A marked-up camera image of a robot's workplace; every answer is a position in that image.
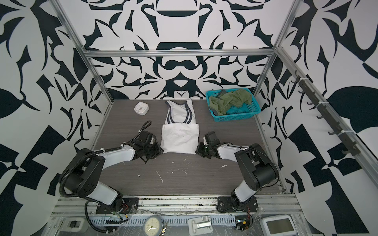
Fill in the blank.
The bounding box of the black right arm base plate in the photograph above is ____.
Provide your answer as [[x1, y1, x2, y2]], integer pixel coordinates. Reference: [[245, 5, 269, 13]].
[[216, 196, 258, 213]]

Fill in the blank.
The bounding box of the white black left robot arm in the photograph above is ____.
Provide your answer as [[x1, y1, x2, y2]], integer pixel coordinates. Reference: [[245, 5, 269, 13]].
[[59, 131, 163, 208]]

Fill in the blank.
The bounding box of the white digital display device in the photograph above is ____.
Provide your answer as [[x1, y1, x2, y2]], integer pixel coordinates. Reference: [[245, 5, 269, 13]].
[[260, 214, 297, 236]]

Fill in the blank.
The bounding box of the grey switch box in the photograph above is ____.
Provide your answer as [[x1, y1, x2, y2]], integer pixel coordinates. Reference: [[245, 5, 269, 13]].
[[60, 217, 89, 233]]

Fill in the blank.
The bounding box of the aluminium cage frame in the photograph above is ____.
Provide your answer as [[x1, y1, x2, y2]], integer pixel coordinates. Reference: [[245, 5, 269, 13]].
[[52, 1, 378, 184]]

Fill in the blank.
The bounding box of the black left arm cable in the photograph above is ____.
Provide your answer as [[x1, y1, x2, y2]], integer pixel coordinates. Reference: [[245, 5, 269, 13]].
[[84, 200, 129, 234]]

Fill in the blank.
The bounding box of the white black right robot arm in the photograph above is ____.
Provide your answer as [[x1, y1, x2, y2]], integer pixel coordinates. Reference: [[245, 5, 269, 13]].
[[196, 131, 279, 204]]

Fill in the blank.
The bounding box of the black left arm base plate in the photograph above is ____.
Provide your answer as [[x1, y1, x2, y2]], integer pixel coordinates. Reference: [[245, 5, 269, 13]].
[[95, 197, 139, 214]]

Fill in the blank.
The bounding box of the green tank top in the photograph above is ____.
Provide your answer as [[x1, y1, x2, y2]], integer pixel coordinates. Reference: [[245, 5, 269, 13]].
[[209, 88, 253, 116]]

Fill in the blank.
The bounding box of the round analog clock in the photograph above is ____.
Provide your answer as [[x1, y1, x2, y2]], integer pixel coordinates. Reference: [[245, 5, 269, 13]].
[[143, 215, 163, 236]]

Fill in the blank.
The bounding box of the white plastic latch device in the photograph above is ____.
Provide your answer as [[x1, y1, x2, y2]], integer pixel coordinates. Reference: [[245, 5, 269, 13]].
[[188, 215, 213, 236]]

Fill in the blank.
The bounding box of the teal plastic basket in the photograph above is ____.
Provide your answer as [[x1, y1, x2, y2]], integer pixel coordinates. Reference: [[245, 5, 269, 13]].
[[206, 88, 261, 122]]

